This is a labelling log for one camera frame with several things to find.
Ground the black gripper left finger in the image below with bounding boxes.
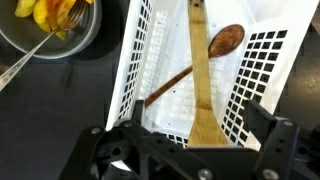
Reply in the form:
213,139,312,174
61,99,214,180

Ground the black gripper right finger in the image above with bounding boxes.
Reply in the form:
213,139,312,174
243,99,320,180

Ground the light wooden spatula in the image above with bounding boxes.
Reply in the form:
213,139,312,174
185,0,232,148

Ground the white plastic basket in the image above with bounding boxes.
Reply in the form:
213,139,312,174
105,0,320,152

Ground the dark brown wooden spoon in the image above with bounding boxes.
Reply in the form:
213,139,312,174
144,23,246,108

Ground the black round table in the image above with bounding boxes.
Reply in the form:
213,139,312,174
0,0,320,180

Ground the metal fork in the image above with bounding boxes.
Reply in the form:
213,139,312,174
0,0,89,93

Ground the yellow cut fruit pile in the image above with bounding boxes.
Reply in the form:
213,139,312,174
14,0,95,42

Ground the grey bowl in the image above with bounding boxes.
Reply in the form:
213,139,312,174
0,0,103,61

